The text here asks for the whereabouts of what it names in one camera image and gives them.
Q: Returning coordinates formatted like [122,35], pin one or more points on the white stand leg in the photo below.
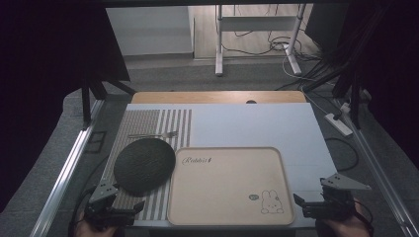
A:
[219,42]
[293,49]

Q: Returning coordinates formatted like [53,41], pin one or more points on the person's left hand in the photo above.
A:
[89,231]

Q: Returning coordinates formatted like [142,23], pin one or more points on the white cabinet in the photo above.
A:
[148,29]

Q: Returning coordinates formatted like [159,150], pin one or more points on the beige tray with rabbit print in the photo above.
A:
[227,187]

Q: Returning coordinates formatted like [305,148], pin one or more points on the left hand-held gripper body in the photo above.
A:
[102,194]

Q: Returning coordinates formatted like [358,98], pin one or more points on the dark curtain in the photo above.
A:
[388,65]
[46,65]

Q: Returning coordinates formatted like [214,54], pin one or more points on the white plug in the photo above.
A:
[345,108]

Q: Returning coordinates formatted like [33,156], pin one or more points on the person's right hand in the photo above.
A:
[342,228]

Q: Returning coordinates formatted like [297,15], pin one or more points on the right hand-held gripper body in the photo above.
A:
[336,197]

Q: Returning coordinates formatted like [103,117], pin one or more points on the dark round plate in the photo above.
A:
[145,166]

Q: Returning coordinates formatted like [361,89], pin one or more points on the silver fork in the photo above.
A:
[154,135]

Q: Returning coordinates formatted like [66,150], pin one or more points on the white board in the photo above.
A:
[257,125]

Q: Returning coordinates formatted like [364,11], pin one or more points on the aluminium rail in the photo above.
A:
[375,168]
[66,168]

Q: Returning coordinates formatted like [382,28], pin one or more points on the white power strip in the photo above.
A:
[338,124]

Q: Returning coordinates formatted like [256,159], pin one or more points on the striped placemat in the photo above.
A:
[148,121]

